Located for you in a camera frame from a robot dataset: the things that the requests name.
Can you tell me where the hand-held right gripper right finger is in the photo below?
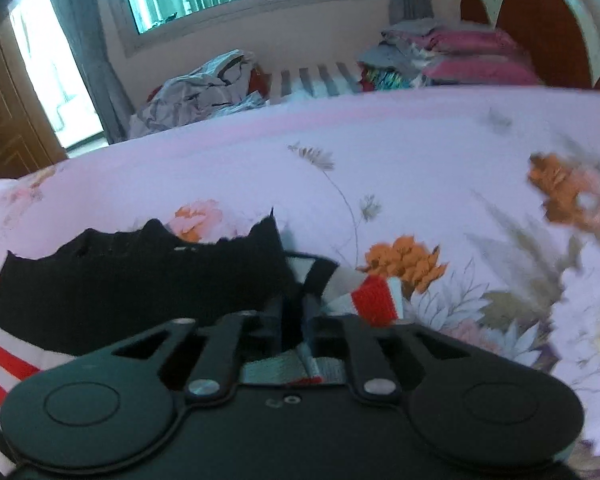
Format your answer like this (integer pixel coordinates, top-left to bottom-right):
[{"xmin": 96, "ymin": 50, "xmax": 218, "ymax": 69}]
[{"xmin": 300, "ymin": 294, "xmax": 476, "ymax": 404}]

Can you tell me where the stack of folded bedding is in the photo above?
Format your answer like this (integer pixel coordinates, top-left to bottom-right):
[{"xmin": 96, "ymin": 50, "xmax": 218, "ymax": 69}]
[{"xmin": 357, "ymin": 19, "xmax": 544, "ymax": 92}]

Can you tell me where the striped knit sweater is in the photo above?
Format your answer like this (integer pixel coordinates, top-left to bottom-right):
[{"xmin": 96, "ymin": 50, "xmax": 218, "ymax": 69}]
[{"xmin": 0, "ymin": 212, "xmax": 406, "ymax": 480}]

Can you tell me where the red and white headboard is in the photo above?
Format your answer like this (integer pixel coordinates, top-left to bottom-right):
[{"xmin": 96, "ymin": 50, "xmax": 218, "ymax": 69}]
[{"xmin": 460, "ymin": 0, "xmax": 600, "ymax": 97}]

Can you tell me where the brown wooden door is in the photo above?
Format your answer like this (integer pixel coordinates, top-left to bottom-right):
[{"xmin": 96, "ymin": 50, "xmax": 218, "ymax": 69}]
[{"xmin": 0, "ymin": 22, "xmax": 69, "ymax": 184}]

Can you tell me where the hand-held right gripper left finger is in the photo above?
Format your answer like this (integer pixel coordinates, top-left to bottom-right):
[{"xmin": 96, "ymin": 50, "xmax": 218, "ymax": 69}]
[{"xmin": 105, "ymin": 294, "xmax": 288, "ymax": 404}]

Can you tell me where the striped cloth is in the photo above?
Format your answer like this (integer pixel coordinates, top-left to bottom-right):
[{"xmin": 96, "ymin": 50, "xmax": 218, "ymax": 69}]
[{"xmin": 270, "ymin": 60, "xmax": 367, "ymax": 106}]

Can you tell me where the bed with pink floral sheet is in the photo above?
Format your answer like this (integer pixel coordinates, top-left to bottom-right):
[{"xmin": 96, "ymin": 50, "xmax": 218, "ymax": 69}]
[{"xmin": 0, "ymin": 85, "xmax": 600, "ymax": 480}]

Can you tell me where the pile of crumpled grey clothes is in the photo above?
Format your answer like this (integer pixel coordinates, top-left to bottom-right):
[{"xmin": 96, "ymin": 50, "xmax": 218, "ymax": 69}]
[{"xmin": 129, "ymin": 49, "xmax": 272, "ymax": 139}]

